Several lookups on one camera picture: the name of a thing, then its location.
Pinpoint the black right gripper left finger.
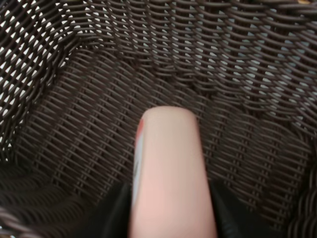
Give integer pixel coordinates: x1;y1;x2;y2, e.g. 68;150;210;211
74;183;132;238

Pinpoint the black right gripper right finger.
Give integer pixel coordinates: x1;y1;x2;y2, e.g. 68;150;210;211
210;180;267;238

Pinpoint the pink spray bottle white cap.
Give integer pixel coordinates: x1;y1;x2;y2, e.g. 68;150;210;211
128;106;217;238

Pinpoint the dark brown wicker basket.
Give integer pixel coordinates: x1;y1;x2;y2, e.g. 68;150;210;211
0;0;317;238

